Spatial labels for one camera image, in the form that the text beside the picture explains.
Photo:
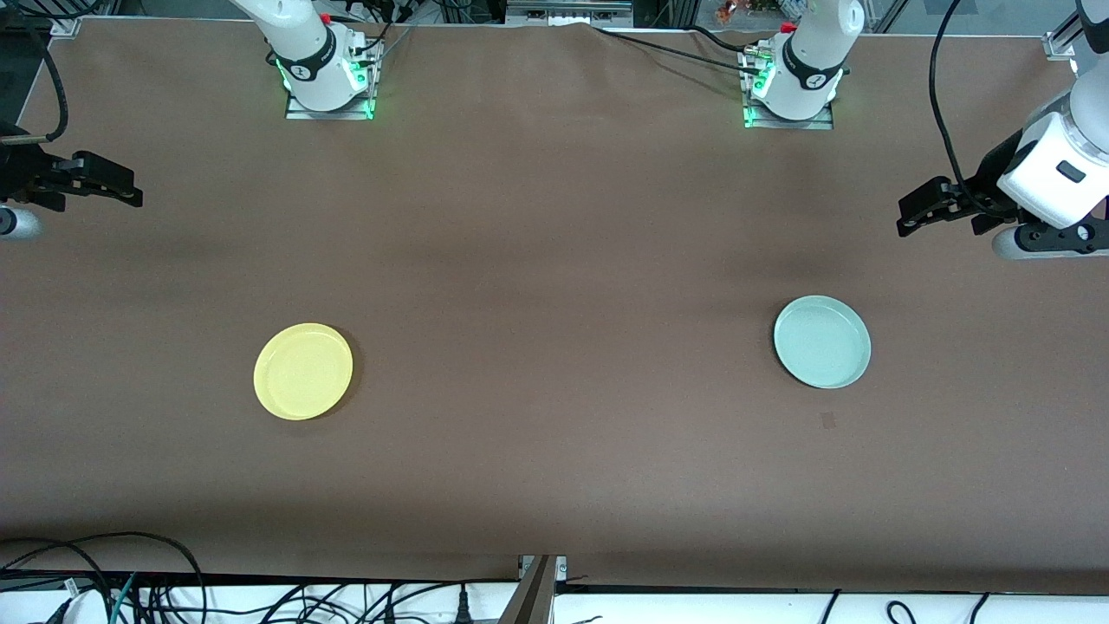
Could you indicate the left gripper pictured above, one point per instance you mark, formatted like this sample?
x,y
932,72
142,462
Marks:
x,y
990,172

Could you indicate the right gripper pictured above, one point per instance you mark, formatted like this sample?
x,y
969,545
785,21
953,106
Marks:
x,y
19,170

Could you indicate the pale green plate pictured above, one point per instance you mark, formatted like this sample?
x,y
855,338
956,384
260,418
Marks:
x,y
821,342

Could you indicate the yellow plate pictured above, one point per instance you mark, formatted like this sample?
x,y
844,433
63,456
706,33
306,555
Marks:
x,y
303,373

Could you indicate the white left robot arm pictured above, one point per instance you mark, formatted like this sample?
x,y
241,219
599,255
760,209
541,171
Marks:
x,y
810,52

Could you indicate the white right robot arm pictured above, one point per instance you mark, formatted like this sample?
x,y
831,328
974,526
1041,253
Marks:
x,y
308,52

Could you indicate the brown table mat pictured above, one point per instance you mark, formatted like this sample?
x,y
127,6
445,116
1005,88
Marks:
x,y
554,390

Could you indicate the black power plug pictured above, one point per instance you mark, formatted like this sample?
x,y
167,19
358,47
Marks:
x,y
463,607

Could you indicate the aluminium corner bracket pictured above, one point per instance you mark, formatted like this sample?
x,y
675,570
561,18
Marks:
x,y
66,26

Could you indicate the aluminium frame profile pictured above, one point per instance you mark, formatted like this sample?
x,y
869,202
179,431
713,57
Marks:
x,y
1061,45

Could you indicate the aluminium profile post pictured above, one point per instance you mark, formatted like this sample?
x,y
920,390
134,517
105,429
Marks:
x,y
533,598

